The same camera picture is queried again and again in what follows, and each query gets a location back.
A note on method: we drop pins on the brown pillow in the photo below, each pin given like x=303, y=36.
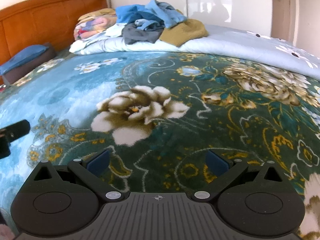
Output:
x=25, y=74

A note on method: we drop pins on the small pale blue garment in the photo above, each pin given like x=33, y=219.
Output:
x=142, y=22

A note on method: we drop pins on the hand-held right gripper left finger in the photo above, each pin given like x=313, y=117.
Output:
x=98, y=162

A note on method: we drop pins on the blue pillow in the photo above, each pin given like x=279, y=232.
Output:
x=22, y=57

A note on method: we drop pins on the white glossy wardrobe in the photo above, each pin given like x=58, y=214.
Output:
x=225, y=2

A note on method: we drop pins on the light blue fleece garment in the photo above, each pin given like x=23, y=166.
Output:
x=170, y=15

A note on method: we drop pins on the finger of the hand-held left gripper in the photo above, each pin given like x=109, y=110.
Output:
x=17, y=127

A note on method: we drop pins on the floral plush bed blanket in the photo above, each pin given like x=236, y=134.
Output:
x=175, y=130

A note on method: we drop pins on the pile of blue clothes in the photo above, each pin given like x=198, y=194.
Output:
x=237, y=42

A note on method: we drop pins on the dark blue garment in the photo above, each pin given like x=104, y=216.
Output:
x=148, y=16

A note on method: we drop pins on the colourful folded blanket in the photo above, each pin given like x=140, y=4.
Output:
x=92, y=27

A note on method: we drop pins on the bright blue garment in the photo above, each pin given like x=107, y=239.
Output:
x=127, y=13

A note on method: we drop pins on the mustard yellow garment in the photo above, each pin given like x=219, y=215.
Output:
x=185, y=33

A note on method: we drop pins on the orange wooden headboard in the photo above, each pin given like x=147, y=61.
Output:
x=50, y=17

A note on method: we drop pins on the beige door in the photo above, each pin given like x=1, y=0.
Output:
x=283, y=12

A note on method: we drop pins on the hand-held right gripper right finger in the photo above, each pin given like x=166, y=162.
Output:
x=216, y=162

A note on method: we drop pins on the grey garment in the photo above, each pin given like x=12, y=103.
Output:
x=140, y=35

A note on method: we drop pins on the yellow straw pillow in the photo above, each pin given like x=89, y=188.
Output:
x=105, y=12

